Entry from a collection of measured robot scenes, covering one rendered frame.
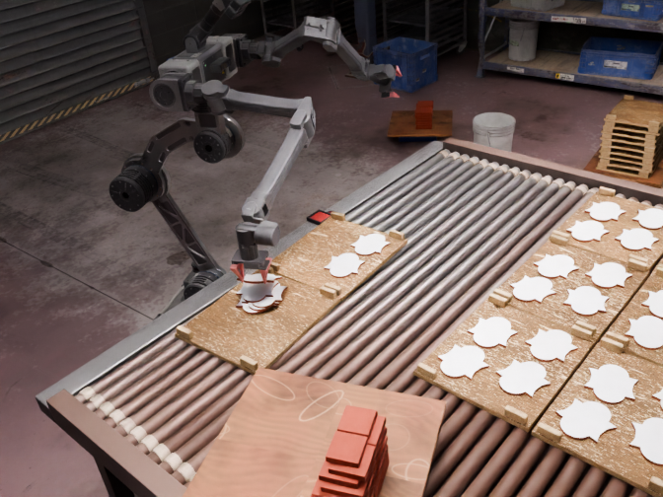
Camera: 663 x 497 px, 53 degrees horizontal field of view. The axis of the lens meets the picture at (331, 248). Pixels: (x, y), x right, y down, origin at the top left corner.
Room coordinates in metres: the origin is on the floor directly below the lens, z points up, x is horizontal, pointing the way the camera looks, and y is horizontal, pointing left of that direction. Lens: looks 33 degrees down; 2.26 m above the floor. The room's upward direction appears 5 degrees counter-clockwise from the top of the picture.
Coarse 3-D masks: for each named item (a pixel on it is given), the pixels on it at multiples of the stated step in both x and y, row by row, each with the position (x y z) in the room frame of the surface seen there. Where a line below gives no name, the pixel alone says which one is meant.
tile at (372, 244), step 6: (372, 234) 2.10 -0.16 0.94; (378, 234) 2.10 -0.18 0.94; (360, 240) 2.07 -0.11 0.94; (366, 240) 2.06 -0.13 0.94; (372, 240) 2.06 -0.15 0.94; (378, 240) 2.06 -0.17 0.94; (384, 240) 2.05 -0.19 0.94; (354, 246) 2.03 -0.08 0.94; (360, 246) 2.03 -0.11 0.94; (366, 246) 2.02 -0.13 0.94; (372, 246) 2.02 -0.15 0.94; (378, 246) 2.02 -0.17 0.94; (384, 246) 2.02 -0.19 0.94; (360, 252) 1.98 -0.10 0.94; (366, 252) 1.98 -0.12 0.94; (372, 252) 1.98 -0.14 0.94; (378, 252) 1.98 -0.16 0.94
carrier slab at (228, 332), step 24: (240, 288) 1.85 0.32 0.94; (288, 288) 1.82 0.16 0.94; (312, 288) 1.81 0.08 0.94; (216, 312) 1.73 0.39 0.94; (240, 312) 1.72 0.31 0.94; (264, 312) 1.71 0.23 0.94; (288, 312) 1.69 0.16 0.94; (312, 312) 1.68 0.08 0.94; (216, 336) 1.60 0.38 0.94; (240, 336) 1.59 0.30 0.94; (264, 336) 1.58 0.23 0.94; (288, 336) 1.57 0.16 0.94; (264, 360) 1.48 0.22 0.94
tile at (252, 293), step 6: (276, 282) 1.80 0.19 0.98; (246, 288) 1.79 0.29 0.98; (252, 288) 1.78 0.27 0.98; (258, 288) 1.78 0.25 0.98; (264, 288) 1.78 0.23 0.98; (270, 288) 1.77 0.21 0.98; (240, 294) 1.76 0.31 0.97; (246, 294) 1.75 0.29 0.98; (252, 294) 1.75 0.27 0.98; (258, 294) 1.75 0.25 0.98; (264, 294) 1.74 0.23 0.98; (270, 294) 1.74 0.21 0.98; (246, 300) 1.72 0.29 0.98; (252, 300) 1.72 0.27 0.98; (258, 300) 1.72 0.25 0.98
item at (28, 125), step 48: (0, 0) 6.09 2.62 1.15; (48, 0) 6.41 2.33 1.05; (96, 0) 6.77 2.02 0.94; (0, 48) 5.96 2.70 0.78; (48, 48) 6.29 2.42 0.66; (96, 48) 6.67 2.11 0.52; (144, 48) 7.07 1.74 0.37; (0, 96) 5.85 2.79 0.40; (48, 96) 6.19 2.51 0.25; (96, 96) 6.55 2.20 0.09; (0, 144) 5.70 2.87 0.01
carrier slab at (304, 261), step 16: (320, 224) 2.22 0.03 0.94; (336, 224) 2.21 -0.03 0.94; (352, 224) 2.20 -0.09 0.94; (304, 240) 2.12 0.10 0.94; (320, 240) 2.11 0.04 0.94; (336, 240) 2.10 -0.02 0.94; (352, 240) 2.09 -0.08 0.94; (400, 240) 2.06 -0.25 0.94; (288, 256) 2.01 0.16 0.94; (304, 256) 2.00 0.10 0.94; (320, 256) 1.99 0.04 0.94; (336, 256) 1.98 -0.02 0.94; (368, 256) 1.97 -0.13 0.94; (384, 256) 1.96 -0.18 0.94; (288, 272) 1.91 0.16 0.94; (304, 272) 1.91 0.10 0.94; (320, 272) 1.90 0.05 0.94; (368, 272) 1.87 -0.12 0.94; (352, 288) 1.79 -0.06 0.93
